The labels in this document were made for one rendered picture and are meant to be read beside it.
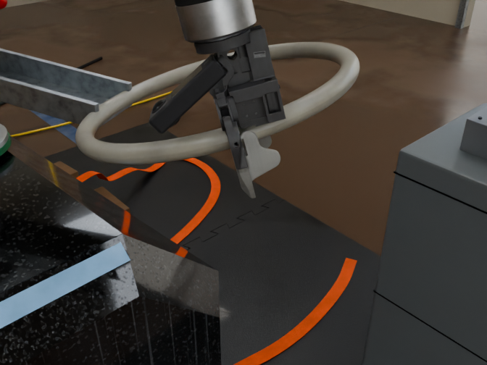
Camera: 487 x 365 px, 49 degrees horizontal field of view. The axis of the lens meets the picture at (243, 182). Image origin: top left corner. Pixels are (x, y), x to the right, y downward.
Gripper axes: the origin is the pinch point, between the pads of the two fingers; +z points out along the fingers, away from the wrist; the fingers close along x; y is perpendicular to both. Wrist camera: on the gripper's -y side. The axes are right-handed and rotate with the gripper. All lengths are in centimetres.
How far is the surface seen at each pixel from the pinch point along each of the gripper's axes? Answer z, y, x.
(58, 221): 10.8, -36.1, 28.0
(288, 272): 92, 9, 105
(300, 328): 95, 7, 76
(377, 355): 83, 24, 44
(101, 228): 13.0, -28.0, 24.7
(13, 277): 11.6, -41.3, 12.7
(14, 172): 5, -48, 48
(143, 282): 23.1, -22.6, 18.4
